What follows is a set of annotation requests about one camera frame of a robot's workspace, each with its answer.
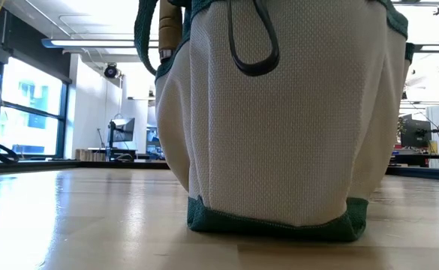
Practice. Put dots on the beige green-trimmed gardening bag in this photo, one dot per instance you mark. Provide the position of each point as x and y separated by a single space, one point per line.
279 150

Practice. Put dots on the grey computer monitor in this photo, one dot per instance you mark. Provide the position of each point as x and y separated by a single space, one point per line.
121 129

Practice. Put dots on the stack of wooden boards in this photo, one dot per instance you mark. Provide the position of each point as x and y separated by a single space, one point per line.
89 154

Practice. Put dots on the long ceiling light bar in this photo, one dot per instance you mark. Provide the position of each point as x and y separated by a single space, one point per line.
91 43
436 48

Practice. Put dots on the dark-framed window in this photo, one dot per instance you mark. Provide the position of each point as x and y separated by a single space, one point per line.
27 112

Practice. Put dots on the black computer monitor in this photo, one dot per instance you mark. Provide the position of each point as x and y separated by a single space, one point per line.
414 131

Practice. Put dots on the dark office desk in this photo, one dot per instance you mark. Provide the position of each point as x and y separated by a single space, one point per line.
414 159

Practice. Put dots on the black ceiling camera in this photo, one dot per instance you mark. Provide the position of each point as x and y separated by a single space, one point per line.
110 70

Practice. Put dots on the ceiling rail fixture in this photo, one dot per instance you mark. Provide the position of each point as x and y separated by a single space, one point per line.
418 3

